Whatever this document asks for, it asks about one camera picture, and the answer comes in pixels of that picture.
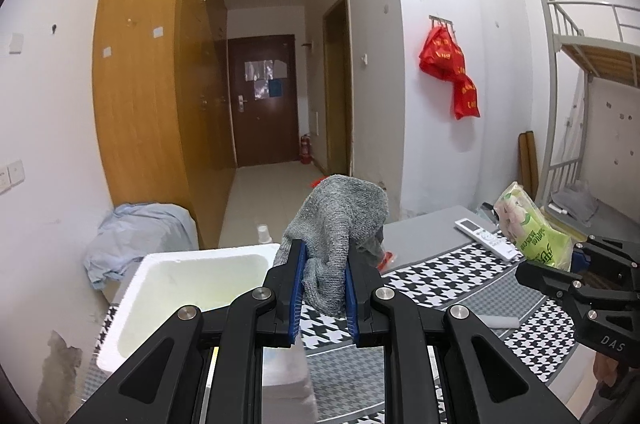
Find grey knitted towel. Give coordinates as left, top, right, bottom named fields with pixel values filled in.
left=273, top=175, right=390, bottom=318

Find right hand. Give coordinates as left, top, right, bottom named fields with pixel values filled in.
left=592, top=352, right=627, bottom=387

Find houndstooth patterned mat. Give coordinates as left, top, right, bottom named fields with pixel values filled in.
left=81, top=243, right=594, bottom=424

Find green tissue pack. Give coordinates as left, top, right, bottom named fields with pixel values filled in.
left=494, top=181, right=573, bottom=271

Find white remote control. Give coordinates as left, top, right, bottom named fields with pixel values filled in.
left=454, top=218, right=523, bottom=262

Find white styrofoam box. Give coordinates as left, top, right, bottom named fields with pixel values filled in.
left=85, top=243, right=318, bottom=423

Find red snack packet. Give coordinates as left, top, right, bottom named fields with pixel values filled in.
left=376, top=252, right=396, bottom=274

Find light blue cloth bundle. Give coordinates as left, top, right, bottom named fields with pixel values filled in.
left=82, top=203, right=200, bottom=290

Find metal bunk bed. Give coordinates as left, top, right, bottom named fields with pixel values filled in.
left=535, top=0, right=639, bottom=242

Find white red pump bottle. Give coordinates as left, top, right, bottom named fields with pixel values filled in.
left=309, top=176, right=328, bottom=189

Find red hanging bags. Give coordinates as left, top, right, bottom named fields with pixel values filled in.
left=419, top=23, right=480, bottom=120

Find red fire extinguisher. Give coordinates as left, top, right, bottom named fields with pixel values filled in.
left=299, top=134, right=312, bottom=165

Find wooden wardrobe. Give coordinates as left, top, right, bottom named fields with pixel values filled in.
left=92, top=0, right=235, bottom=248

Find dark brown entrance door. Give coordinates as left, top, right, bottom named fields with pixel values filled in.
left=229, top=34, right=298, bottom=167

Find wooden side door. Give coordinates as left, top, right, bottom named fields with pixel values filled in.
left=322, top=0, right=352, bottom=175

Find wooden planks against wall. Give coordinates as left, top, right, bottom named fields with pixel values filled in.
left=518, top=130, right=539, bottom=200

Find wall switch plate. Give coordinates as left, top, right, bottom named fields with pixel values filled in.
left=8, top=160, right=25, bottom=187

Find wall socket plate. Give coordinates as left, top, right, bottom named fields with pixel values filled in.
left=0, top=166, right=12, bottom=194

